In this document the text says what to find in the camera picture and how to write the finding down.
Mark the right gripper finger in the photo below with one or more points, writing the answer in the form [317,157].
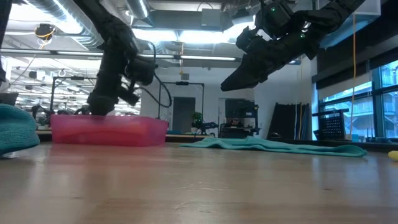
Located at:
[248,74]

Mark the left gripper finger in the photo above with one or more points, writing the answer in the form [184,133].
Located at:
[102,105]

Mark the teal microfiber towel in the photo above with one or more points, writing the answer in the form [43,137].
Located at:
[15,130]
[264,146]

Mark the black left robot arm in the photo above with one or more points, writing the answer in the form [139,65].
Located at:
[105,21]

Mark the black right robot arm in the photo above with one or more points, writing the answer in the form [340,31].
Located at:
[335,12]

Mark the black background robot arm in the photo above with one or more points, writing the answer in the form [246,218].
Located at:
[206,127]

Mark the pink plastic basket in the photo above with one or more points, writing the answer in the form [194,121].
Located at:
[62,137]

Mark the yellow microfiber towel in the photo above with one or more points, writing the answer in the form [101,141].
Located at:
[394,155]

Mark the black background cabinet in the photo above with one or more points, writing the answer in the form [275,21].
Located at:
[239,109]

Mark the person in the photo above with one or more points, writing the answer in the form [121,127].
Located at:
[234,122]

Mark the long ceiling light fixture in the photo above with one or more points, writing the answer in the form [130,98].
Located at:
[202,58]
[46,53]

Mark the black hanging curtain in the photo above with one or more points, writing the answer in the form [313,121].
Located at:
[286,118]

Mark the small green background plant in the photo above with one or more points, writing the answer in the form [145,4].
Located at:
[196,116]

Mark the black mesh cart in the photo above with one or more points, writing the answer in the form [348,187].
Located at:
[331,124]

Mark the dark background monitor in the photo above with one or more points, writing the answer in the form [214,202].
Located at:
[7,98]

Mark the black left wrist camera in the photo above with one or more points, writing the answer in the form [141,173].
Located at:
[141,70]

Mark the black background workstation frame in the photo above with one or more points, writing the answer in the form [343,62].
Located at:
[186,83]
[62,77]

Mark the black window frame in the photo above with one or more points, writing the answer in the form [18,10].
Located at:
[376,93]

